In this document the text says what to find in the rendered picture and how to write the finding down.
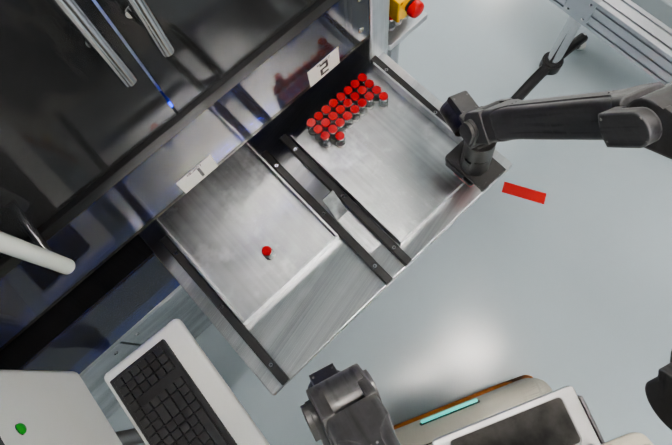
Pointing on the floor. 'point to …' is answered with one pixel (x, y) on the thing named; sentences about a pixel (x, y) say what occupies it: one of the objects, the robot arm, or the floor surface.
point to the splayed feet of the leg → (549, 67)
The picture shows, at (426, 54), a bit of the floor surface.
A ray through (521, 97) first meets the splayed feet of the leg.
